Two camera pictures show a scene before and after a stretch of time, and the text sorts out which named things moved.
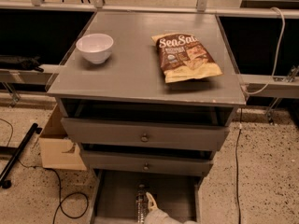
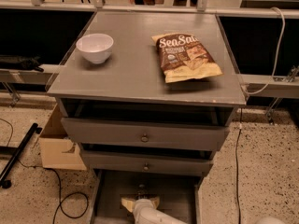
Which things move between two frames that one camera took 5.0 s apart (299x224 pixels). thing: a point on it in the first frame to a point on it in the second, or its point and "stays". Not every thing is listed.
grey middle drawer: (144, 162) stays
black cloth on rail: (21, 63) stays
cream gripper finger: (152, 205) to (128, 203)
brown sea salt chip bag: (183, 57) stays
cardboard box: (57, 148) stays
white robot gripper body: (159, 217) to (140, 203)
